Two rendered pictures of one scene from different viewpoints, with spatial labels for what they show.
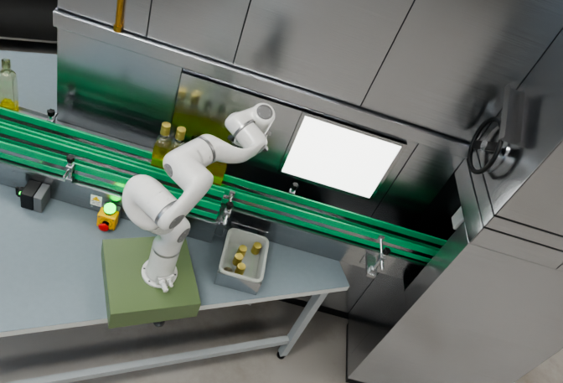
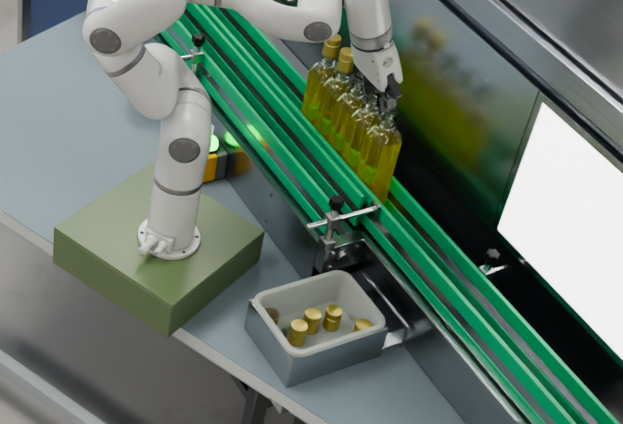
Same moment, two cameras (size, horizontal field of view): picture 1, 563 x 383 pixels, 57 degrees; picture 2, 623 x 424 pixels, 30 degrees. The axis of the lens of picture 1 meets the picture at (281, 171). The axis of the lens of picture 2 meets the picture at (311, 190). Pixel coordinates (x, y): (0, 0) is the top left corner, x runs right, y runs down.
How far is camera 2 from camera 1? 1.44 m
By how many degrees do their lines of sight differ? 45
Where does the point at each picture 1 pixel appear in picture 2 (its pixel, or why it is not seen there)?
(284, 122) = (511, 109)
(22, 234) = (95, 121)
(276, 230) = (419, 328)
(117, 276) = (115, 204)
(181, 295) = (160, 277)
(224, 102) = (438, 38)
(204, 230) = (303, 249)
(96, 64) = not seen: outside the picture
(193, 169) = not seen: outside the picture
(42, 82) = not seen: hidden behind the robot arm
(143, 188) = not seen: outside the picture
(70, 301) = (54, 209)
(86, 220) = not seen: hidden behind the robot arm
